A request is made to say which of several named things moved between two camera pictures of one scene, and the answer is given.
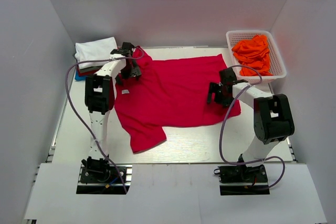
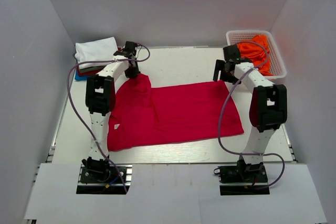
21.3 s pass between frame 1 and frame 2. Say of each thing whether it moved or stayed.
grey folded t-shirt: stayed
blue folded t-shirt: stayed
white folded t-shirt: stayed
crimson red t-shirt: moved
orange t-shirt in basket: stayed
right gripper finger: moved
